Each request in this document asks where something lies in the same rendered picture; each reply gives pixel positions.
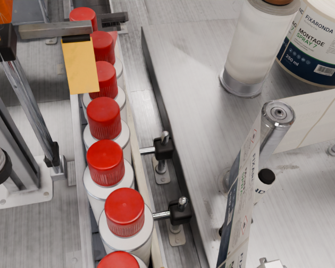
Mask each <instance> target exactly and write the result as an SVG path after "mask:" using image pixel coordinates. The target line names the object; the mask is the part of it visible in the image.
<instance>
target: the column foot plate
mask: <svg viewBox="0 0 335 268"><path fill-rule="evenodd" d="M34 159H35V160H36V162H37V164H38V166H39V190H33V191H27V192H21V193H17V194H11V193H10V192H9V191H8V190H7V189H6V188H5V186H4V185H3V184H1V185H0V209H4V208H10V207H16V206H22V205H28V204H33V203H40V202H45V201H49V200H52V199H53V180H52V178H51V176H50V168H49V167H47V166H46V164H45V156H44V155H41V156H34Z"/></svg>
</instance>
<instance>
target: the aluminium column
mask: <svg viewBox="0 0 335 268"><path fill-rule="evenodd" d="M0 148H2V149H3V150H5V151H6V152H7V153H8V155H9V157H10V159H11V162H12V172H11V175H10V176H9V178H8V179H7V180H6V181H5V182H3V183H2V184H3V185H4V186H5V188H6V189H7V190H8V191H9V192H10V193H11V194H17V193H21V192H27V191H33V190H39V166H38V164H37V162H36V160H35V159H34V157H33V155H32V153H31V151H30V149H29V148H28V146H27V144H26V142H25V140H24V139H23V137H22V136H21V134H20V132H19V130H18V128H17V126H16V125H15V123H14V121H13V119H12V117H11V116H10V114H9V112H8V110H7V108H6V107H5V105H4V103H3V101H2V99H1V98H0Z"/></svg>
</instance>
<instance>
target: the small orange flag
mask: <svg viewBox="0 0 335 268"><path fill-rule="evenodd" d="M61 43H62V49H63V55H64V61H65V67H66V73H67V77H68V83H69V89H70V95H74V94H83V93H92V92H98V91H100V90H99V83H98V76H97V69H96V62H95V55H94V48H93V41H92V37H90V34H83V35H70V36H62V39H61Z"/></svg>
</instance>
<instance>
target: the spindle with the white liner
mask: <svg viewBox="0 0 335 268"><path fill-rule="evenodd" d="M299 8H300V0H244V3H243V6H242V9H241V12H240V15H239V19H238V23H237V26H236V29H235V32H234V35H233V39H232V43H231V46H230V49H229V52H228V56H227V58H226V60H225V62H224V68H223V70H222V71H221V74H220V81H221V84H222V86H223V87H224V88H225V89H226V90H227V91H229V92H230V93H232V94H234V95H237V96H241V97H251V96H255V95H257V94H259V93H260V92H261V91H262V89H263V87H264V81H265V80H266V79H267V78H268V76H269V71H270V69H271V67H272V65H273V63H274V60H275V58H276V56H277V54H278V52H279V50H280V48H281V46H282V44H283V41H284V39H285V37H286V35H287V33H288V31H289V29H290V27H291V25H292V22H293V20H294V18H295V16H296V14H297V12H298V10H299Z"/></svg>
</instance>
